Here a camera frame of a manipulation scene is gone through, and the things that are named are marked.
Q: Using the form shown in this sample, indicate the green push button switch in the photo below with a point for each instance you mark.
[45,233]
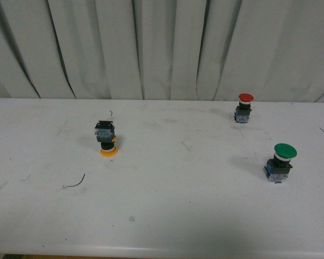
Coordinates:
[278,168]

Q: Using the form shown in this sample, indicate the yellow push button switch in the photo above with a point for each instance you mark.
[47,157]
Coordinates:
[105,135]

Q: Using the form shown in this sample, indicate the white curtain backdrop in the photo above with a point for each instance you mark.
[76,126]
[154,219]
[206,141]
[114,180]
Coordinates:
[162,50]

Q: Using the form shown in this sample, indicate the red push button switch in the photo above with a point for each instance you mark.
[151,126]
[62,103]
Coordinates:
[243,110]

